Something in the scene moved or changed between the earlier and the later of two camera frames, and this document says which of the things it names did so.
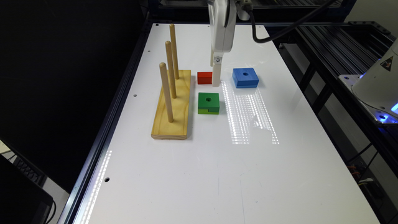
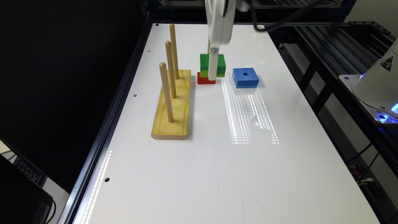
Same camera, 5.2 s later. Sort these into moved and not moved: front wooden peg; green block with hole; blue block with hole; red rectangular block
Moved: green block with hole
Not moved: front wooden peg; red rectangular block; blue block with hole
